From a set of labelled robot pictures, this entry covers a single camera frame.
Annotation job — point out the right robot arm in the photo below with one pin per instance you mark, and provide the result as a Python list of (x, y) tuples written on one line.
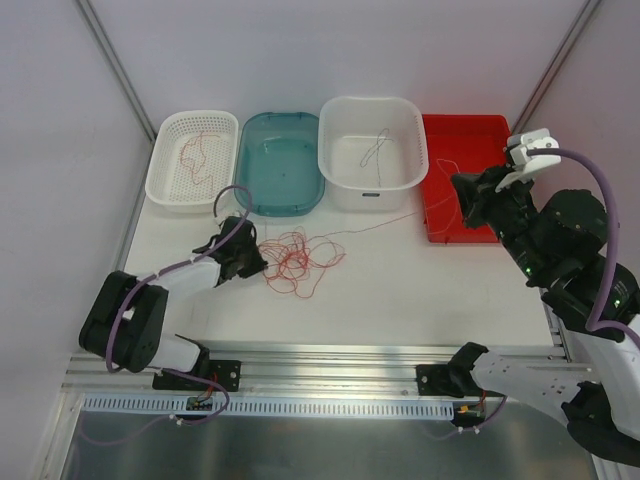
[(558, 250)]

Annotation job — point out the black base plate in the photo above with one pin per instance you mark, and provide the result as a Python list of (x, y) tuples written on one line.
[(226, 373), (436, 380)]

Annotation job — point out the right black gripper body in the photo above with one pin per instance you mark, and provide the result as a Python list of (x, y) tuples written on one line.
[(486, 198)]

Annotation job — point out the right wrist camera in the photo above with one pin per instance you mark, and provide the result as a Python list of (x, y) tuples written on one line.
[(526, 158)]

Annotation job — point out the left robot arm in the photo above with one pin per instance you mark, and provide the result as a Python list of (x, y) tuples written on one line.
[(125, 325)]

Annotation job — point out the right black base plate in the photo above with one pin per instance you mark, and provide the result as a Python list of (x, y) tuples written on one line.
[(436, 380)]

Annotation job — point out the white slotted cable duct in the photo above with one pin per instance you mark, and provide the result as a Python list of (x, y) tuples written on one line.
[(271, 407)]

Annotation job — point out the teal transparent plastic bin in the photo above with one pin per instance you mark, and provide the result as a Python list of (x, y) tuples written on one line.
[(277, 165)]

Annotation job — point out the aluminium mounting rail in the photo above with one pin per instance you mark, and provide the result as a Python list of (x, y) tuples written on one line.
[(321, 371)]

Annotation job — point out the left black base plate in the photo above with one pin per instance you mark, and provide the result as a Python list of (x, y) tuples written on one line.
[(226, 373)]

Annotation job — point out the white plastic tub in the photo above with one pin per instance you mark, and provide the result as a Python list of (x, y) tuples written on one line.
[(372, 152)]

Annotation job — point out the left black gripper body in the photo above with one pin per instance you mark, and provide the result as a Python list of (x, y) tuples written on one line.
[(240, 255)]

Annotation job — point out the white perforated basket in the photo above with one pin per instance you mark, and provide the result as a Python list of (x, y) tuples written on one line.
[(193, 159)]

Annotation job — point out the red plastic tray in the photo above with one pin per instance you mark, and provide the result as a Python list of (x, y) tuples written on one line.
[(458, 144)]

